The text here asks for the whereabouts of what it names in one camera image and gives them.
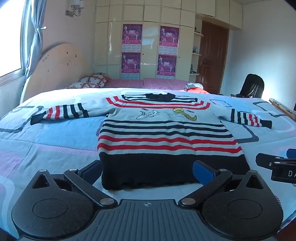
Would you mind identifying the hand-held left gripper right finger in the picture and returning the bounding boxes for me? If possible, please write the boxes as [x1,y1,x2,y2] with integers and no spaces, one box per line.
[178,160,265,208]

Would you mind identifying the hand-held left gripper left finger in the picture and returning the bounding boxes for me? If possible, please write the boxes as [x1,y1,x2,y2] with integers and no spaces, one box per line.
[31,160,118,209]

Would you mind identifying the striped knit sweater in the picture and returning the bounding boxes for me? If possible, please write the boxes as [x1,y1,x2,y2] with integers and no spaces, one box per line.
[30,92,273,191]

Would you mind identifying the wooden desk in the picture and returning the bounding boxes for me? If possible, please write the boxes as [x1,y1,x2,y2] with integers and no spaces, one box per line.
[269,98,296,121]

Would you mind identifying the black chair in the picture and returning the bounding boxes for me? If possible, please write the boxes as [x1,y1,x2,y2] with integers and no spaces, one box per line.
[230,74,265,99]

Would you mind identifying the red garment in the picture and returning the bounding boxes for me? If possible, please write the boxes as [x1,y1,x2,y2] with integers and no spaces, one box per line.
[187,87,210,94]

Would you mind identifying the patterned pillow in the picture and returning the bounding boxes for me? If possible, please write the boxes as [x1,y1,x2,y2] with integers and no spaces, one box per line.
[66,82,101,90]
[78,73,112,88]

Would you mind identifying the striped white garment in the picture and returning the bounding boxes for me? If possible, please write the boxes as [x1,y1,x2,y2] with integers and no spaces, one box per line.
[183,83,204,91]

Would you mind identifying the pink quilt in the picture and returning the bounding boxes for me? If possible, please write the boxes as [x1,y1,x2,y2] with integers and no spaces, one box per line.
[102,77,192,91]

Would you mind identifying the cream round headboard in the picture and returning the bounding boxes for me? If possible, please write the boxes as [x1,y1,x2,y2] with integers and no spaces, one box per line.
[20,43,94,105]

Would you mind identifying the brown wooden door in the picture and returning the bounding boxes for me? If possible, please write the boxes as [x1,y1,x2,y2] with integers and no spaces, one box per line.
[196,20,230,95]

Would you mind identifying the blue curtain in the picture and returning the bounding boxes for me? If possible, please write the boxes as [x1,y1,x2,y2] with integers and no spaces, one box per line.
[21,0,48,77]

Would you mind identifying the cream wardrobe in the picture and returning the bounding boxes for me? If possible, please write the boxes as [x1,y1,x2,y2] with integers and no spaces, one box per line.
[92,0,243,80]

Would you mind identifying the window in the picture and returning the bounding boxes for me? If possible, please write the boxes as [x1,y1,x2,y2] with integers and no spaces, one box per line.
[0,0,31,78]

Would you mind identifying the purple wall poster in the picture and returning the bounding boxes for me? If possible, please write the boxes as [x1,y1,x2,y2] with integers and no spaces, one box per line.
[121,52,141,80]
[159,25,180,55]
[157,54,177,80]
[122,24,143,54]

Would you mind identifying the corner wall shelves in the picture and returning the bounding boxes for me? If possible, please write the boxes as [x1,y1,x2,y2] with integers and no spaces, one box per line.
[190,25,204,76]

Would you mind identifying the wall lamp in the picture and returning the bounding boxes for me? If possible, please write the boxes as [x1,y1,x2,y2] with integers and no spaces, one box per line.
[65,0,85,17]

